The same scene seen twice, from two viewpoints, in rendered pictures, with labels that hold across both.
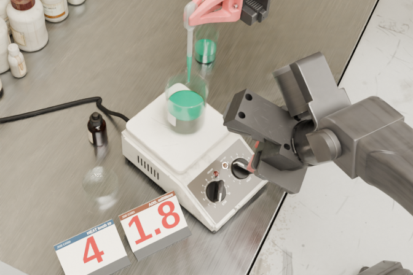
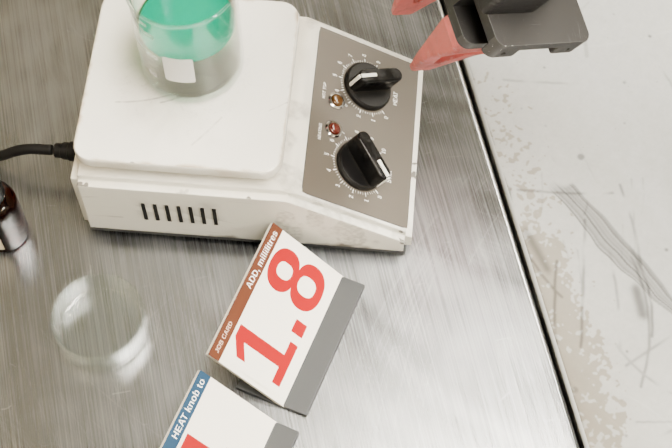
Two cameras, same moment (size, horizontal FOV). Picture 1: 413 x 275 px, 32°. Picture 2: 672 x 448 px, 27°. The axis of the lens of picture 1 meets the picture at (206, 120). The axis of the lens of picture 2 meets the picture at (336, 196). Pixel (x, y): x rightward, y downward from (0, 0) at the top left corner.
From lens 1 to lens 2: 0.35 m
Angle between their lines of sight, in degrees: 18
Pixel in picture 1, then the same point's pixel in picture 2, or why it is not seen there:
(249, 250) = (495, 237)
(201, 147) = (274, 90)
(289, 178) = (555, 17)
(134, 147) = (125, 189)
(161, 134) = (169, 122)
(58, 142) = not seen: outside the picture
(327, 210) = (568, 61)
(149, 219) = (268, 315)
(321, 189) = not seen: hidden behind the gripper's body
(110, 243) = (230, 422)
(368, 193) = not seen: outside the picture
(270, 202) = (454, 118)
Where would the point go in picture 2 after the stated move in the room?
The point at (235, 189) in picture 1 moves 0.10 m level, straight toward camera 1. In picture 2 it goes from (388, 136) to (471, 267)
